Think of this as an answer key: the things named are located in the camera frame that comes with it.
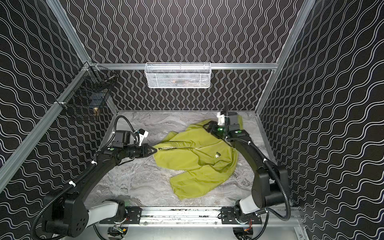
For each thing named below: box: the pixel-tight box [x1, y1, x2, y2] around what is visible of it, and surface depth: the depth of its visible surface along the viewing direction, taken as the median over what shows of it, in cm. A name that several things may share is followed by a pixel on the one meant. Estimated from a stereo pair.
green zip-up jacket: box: [153, 115, 244, 200], surface depth 90 cm
